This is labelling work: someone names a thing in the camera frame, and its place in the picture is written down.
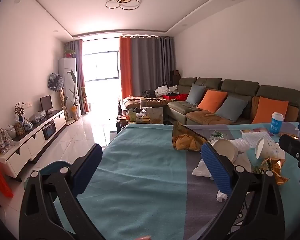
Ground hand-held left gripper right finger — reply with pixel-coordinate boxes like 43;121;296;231
197;142;285;240

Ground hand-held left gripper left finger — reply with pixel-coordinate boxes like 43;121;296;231
19;143;103;240

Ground gold snack wrapper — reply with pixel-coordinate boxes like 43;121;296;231
261;157;289;185

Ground teal plastic bin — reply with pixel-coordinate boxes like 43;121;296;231
38;160;73;180

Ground white foam net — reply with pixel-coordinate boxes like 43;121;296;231
230;140;250;153
242;130;274;148

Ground white tissue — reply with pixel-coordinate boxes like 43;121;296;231
192;160;215;180
215;190;228;202

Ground plain white paper cup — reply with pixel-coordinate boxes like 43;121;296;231
211;139;239;165

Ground floral paper cup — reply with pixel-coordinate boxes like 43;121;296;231
255;137;285;160

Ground large gold snack bag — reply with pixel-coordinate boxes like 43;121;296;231
172;121;208;152

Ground orange cushion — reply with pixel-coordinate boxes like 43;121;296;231
197;89;228;113
252;96;289;124

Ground dark coffee table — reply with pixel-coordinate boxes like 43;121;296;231
115;106;165;132

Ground teal grey blanket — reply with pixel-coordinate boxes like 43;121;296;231
52;121;300;240

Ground tall plant yellow pot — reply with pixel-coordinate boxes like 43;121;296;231
66;70;87;120

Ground white black TV cabinet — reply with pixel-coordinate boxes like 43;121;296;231
0;109;67;180

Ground blue-grey cushion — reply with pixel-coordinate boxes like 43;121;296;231
186;83;206;106
215;95;249;122

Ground group of food jars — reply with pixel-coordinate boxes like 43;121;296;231
119;107;147;124

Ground clear plastic bag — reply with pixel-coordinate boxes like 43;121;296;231
31;110;47;123

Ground black monitor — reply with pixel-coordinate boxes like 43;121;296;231
40;95;53;114

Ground green sofa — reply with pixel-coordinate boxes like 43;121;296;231
122;77;300;125

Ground red cloth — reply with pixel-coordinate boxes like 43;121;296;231
162;94;189;102

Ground printed cardboard box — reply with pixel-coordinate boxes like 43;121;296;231
145;107;163;124

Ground striped curtain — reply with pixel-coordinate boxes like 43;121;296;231
67;39;90;114

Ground white standing air conditioner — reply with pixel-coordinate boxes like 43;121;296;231
58;57;77;120

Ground glass ship model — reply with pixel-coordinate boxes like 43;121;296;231
0;127;14;154

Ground small plant blue vase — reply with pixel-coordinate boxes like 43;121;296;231
14;102;25;123

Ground covered standing fan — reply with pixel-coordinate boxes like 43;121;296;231
47;72;65;110

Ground red plastic bag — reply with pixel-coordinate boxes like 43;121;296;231
0;157;14;198

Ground white clothes pile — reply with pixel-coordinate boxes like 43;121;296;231
154;85;178;97

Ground window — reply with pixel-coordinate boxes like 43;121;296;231
82;51;120;82

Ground brown boxes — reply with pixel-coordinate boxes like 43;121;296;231
170;70;182;85

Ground orange curtain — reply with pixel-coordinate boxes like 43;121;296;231
119;36;134;98

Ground grey curtain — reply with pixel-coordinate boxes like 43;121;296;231
131;35;177;97

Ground picture frame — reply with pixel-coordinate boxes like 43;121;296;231
14;122;26;135

